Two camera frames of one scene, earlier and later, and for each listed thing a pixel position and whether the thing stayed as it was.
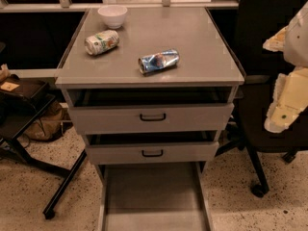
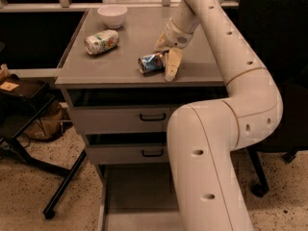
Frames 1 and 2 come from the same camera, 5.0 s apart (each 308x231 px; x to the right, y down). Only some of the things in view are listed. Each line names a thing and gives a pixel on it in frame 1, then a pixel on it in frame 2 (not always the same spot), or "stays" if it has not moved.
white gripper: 297,40 -> 176,36
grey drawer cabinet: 152,89 stays
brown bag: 47,124 stays
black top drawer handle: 152,119 stays
